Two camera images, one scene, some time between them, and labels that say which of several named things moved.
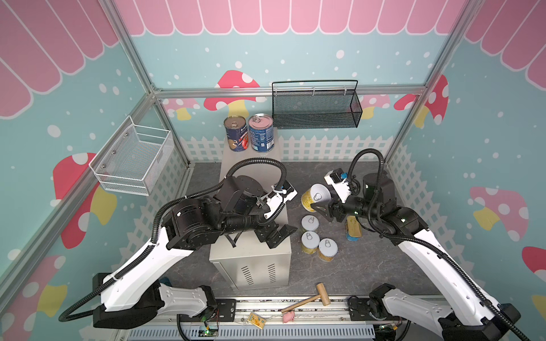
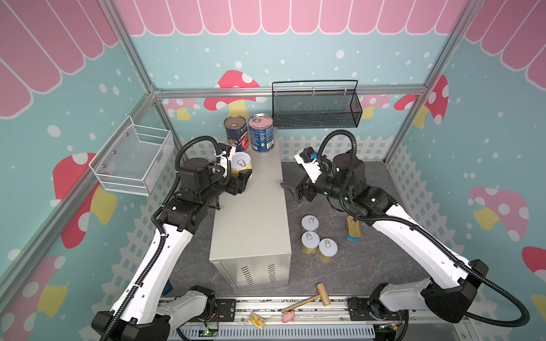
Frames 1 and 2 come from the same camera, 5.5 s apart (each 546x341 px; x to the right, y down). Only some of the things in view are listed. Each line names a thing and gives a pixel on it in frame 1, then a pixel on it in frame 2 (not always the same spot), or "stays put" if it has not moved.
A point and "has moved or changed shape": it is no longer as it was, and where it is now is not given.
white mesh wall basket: [132, 160] stays put
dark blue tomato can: [237, 133] stays put
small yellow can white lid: [310, 222] stays put
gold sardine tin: [353, 229] stays put
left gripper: [271, 226] to [237, 184]
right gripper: [334, 209] to [304, 188]
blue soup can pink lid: [262, 135] stays put
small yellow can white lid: [316, 193] has moved or changed shape
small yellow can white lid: [310, 241] stays put
